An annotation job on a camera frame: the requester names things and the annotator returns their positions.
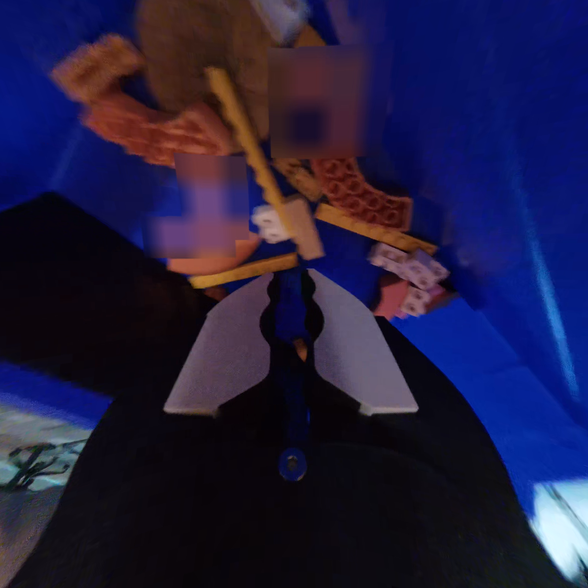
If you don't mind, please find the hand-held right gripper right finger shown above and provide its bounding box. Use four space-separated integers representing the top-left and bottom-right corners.
303 269 419 417

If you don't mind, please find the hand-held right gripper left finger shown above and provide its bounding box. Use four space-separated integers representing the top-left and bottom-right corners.
164 271 277 417

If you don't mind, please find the blue plastic bin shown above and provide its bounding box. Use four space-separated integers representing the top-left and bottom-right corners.
0 0 588 520

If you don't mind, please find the pile of bricks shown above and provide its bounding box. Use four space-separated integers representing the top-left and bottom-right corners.
51 0 455 322

